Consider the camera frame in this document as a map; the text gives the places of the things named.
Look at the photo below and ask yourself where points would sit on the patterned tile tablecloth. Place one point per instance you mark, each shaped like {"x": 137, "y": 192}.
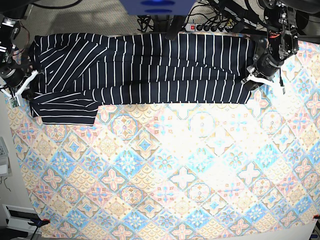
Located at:
{"x": 174, "y": 171}

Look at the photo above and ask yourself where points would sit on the orange blue clamp lower left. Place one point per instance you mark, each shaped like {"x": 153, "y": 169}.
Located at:
{"x": 38, "y": 222}

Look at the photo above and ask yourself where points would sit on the white device left edge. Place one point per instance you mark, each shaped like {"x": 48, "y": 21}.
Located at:
{"x": 5, "y": 168}

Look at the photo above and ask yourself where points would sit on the navy white striped T-shirt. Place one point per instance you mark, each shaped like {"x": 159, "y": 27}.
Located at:
{"x": 79, "y": 72}

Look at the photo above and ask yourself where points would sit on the blue box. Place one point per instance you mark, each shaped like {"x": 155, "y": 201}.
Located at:
{"x": 158, "y": 7}

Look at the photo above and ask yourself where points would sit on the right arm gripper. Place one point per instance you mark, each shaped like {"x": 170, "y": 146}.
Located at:
{"x": 18, "y": 84}

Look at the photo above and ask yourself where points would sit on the white floor tray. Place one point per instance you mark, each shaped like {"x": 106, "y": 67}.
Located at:
{"x": 20, "y": 217}

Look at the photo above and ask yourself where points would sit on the white power strip red switch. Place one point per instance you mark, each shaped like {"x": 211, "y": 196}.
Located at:
{"x": 208, "y": 28}

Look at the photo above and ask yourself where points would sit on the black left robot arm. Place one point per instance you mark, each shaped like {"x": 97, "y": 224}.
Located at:
{"x": 281, "y": 43}

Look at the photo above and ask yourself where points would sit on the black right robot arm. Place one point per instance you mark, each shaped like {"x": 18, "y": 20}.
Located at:
{"x": 13, "y": 11}

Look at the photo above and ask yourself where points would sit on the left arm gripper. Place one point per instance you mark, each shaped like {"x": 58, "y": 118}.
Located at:
{"x": 261, "y": 71}

